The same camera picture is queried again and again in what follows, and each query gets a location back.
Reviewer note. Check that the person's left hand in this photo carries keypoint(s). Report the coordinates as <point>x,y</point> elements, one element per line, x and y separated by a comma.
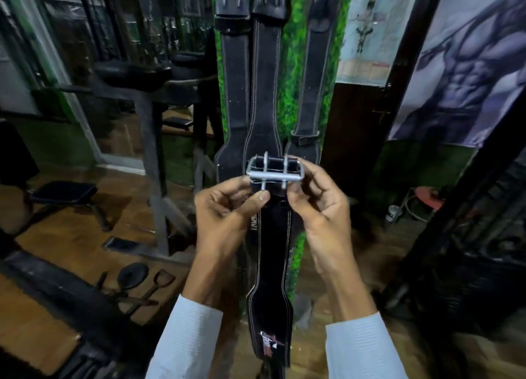
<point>217,222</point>

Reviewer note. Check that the dark brown wooden door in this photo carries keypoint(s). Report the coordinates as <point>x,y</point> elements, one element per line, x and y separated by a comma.
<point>357,136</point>

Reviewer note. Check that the black padded gym bench machine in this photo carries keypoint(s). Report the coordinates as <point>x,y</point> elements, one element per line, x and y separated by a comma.
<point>152,103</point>

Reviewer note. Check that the black belt with silver buckle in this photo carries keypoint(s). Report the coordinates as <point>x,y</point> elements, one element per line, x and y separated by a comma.
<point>273,259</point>

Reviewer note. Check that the white cup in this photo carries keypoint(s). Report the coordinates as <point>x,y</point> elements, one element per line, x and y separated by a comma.
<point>393,214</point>

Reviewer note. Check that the red round stool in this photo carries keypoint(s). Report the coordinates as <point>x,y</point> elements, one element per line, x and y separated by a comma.
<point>429,197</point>

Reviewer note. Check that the person's left forearm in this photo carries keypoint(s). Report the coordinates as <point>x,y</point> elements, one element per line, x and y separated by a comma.
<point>201,317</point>

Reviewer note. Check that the black padded flat seat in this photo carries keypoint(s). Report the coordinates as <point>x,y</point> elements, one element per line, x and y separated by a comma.
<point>63,193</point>

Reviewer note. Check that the person's right hand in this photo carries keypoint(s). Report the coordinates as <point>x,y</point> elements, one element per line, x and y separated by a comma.
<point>324,218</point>

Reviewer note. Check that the person's right forearm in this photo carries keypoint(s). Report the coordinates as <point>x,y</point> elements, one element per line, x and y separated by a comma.
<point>353,321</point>

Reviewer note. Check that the muscle anatomy chart poster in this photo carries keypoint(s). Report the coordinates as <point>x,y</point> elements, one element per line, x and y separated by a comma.
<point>372,33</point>

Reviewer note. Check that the wide black hanging lifting belt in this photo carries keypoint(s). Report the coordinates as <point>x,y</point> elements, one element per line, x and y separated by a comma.
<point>235,82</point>

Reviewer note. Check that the narrow black hanging lifting belt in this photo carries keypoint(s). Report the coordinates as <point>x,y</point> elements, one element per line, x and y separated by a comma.
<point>314,74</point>

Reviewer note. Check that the black white-stitched hanging lifting belt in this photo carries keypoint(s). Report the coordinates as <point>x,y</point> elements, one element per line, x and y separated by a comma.
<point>266,82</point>

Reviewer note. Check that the black weight plate rack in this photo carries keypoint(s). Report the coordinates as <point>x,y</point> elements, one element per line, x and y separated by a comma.
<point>468,267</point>

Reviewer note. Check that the person's left thumb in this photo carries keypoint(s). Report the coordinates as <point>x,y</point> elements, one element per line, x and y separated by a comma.
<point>255,204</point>

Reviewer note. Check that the muscular torso banner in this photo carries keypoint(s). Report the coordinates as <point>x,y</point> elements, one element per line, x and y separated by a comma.
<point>464,70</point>

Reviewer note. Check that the person's right thumb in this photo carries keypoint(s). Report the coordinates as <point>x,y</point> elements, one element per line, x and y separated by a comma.
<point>296,196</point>

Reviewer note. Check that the green leafy wall panel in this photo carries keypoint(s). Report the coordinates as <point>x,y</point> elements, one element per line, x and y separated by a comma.
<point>289,82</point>

